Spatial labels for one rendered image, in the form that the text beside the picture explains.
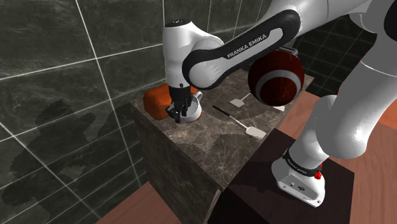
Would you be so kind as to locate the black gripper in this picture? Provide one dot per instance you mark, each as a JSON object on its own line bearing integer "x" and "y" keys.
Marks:
{"x": 179, "y": 93}

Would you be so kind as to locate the white mug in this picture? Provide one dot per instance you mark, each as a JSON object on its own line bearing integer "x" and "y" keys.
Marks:
{"x": 194, "y": 111}

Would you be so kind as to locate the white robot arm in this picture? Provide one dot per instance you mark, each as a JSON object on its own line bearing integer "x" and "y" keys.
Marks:
{"x": 335, "y": 124}

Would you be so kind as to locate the orange bread loaf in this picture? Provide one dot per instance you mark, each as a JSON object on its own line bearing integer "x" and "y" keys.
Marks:
{"x": 156, "y": 102}

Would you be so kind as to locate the small white spatula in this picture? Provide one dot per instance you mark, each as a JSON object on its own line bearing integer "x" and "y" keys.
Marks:
{"x": 238, "y": 102}

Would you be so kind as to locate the brown marble cabinet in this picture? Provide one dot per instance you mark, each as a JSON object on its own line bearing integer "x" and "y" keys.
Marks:
{"x": 173, "y": 173}

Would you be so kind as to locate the red ball with white stripe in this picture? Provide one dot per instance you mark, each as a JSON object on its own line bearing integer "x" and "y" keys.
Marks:
{"x": 276, "y": 80}

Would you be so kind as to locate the dark robot stand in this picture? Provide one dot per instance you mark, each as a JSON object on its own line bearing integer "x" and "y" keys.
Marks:
{"x": 257, "y": 198}

